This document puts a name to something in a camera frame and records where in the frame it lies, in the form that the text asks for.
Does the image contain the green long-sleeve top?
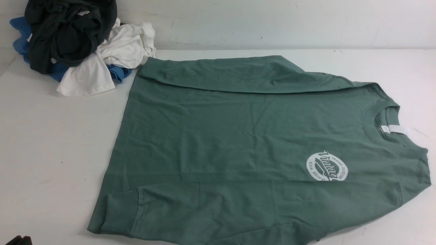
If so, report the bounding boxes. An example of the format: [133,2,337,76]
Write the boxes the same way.
[88,56,432,245]

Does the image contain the blue crumpled garment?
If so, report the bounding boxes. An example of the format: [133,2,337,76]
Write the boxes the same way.
[10,17,132,84]

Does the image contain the dark green crumpled garment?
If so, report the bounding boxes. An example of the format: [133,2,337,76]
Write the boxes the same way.
[25,0,118,75]

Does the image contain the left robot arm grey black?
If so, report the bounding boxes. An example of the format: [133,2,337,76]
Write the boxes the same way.
[5,235,33,245]

